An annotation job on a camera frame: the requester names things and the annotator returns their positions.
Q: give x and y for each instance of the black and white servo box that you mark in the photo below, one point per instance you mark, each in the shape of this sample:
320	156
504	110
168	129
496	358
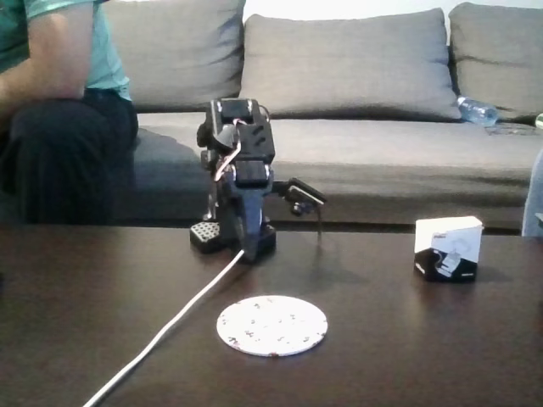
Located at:
447	250

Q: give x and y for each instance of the black perforated table clamp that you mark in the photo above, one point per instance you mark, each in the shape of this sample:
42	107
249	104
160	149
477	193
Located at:
205	237

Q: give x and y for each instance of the round white speckled coaster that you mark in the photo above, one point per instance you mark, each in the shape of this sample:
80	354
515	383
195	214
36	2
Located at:
271	326

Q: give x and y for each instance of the grey sofa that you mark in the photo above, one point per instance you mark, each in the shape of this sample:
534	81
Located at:
382	144

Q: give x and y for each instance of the grey sofa back cushion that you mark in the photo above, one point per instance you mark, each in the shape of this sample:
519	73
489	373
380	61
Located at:
348	63
178	51
496	51

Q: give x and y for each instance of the person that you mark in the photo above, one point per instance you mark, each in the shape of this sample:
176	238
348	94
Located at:
63	161
534	199

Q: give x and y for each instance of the clear plastic water bottle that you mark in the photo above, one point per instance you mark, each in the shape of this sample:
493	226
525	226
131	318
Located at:
477	110

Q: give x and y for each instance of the dark flat magazine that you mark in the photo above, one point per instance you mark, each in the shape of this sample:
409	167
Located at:
511	129

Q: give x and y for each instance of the green object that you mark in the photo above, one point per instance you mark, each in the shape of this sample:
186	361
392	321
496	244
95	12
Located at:
539	120

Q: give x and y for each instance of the black camera box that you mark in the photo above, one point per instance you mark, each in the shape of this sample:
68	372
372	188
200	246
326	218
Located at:
303	193

